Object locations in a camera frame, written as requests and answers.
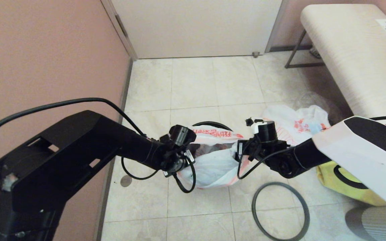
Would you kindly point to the grey ribbed round bin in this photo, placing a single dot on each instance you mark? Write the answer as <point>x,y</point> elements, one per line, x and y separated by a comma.
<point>370,224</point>

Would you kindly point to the white door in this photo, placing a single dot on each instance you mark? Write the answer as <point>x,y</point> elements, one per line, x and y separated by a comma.
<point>196,26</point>

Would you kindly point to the round metal floor drain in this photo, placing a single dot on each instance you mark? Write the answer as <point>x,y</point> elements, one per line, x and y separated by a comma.
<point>126,181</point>

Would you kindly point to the cream bench black legs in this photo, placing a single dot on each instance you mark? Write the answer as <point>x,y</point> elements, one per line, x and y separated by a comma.
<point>347,50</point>

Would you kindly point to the white plastic bag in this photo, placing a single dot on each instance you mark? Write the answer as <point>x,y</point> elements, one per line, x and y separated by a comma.
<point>213,167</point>

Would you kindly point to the metal door stopper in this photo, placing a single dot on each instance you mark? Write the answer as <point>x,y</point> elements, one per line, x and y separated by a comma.
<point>255,53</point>

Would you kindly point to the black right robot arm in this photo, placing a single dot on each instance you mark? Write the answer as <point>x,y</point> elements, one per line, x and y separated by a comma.
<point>364,150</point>

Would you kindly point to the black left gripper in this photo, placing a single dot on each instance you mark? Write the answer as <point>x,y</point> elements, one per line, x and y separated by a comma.
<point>178,162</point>

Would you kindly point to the small dark object under bench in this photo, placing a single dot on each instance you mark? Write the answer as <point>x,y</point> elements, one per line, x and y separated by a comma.
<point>315,52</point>

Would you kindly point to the black round trash bin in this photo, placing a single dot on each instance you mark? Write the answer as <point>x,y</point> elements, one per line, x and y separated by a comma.
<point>213,123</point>

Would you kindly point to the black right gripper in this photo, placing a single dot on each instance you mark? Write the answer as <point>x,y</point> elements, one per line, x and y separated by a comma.
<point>248,150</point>

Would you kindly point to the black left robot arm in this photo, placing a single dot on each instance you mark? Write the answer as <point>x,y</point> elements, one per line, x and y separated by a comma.
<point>62,160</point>

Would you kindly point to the yellow non-woven tote bag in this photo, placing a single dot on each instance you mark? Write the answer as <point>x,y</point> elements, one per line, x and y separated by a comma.
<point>327,180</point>

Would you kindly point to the white bag with orange print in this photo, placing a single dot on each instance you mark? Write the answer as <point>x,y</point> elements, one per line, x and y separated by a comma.
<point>293,124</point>

